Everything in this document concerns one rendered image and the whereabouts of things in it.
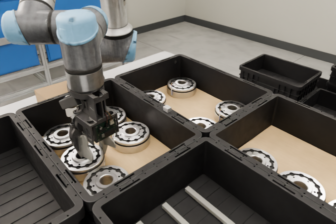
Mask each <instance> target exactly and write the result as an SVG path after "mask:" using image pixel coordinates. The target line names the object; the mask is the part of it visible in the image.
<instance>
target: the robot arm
mask: <svg viewBox="0 0 336 224"><path fill-rule="evenodd" d="M55 3H56V0H19V5H18V9H17V11H16V10H12V11H6V12H5V13H4V14H3V16H2V18H1V29H2V32H3V35H4V37H5V38H6V39H7V41H9V42H10V43H12V44H16V45H28V46H30V45H47V44H58V45H60V49H61V54H62V59H63V64H64V70H65V75H66V80H67V84H66V86H67V91H68V92H69V91H70V94H67V95H65V97H64V99H62V100H59V103H60V105H61V107H62V109H67V108H75V107H76V110H73V114H72V116H71V119H72V121H71V122H72V123H70V124H69V138H70V140H71V142H72V144H73V146H74V148H75V149H76V151H77V153H78V154H79V156H80V157H81V159H83V158H87V159H89V160H91V161H93V160H94V156H93V153H92V152H91V150H90V148H89V143H90V144H92V145H93V146H94V145H95V143H98V142H99V146H100V147H101V148H102V150H103V152H104V154H105V153H106V150H107V147H108V146H111V147H113V148H115V147H116V144H115V142H114V141H113V140H112V139H111V138H110V136H111V135H113V134H115V133H116V132H119V122H118V113H117V112H116V111H114V110H112V109H111V108H109V107H108V106H106V99H107V98H109V94H108V92H107V91H105V88H104V79H105V77H104V74H103V65H102V63H125V62H133V61H134V60H135V57H136V46H137V31H135V30H133V27H132V25H131V24H130V23H128V16H127V5H126V0H100V5H101V9H100V8H99V7H96V6H86V7H83V8H81V9H75V10H54V9H55ZM82 131H83V133H82ZM94 142H95V143H94Z"/></svg>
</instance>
